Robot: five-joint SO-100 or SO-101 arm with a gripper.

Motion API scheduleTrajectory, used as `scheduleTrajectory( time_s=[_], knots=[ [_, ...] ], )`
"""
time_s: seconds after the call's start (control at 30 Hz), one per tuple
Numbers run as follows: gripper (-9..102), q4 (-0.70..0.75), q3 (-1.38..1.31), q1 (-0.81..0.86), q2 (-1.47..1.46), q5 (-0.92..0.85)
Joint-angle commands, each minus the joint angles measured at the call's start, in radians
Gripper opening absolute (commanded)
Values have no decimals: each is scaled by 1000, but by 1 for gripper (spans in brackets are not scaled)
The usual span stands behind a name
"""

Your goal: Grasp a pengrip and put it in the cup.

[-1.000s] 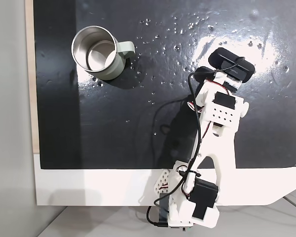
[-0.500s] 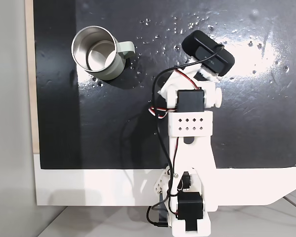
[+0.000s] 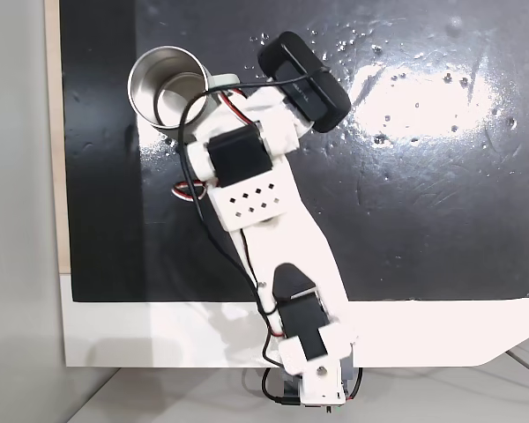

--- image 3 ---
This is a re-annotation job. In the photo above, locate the pale wooden board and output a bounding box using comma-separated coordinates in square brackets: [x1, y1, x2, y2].
[43, 0, 74, 277]

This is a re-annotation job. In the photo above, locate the black table mat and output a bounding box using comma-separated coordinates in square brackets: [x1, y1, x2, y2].
[59, 0, 529, 304]

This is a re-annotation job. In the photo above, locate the steel mug with green outside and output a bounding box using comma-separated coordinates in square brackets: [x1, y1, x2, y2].
[126, 45, 242, 131]

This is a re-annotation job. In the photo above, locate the black camera cable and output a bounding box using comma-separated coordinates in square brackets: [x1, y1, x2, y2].
[177, 65, 332, 405]

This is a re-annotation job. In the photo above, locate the black oval camera box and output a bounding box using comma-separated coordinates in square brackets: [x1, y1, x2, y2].
[257, 30, 352, 134]

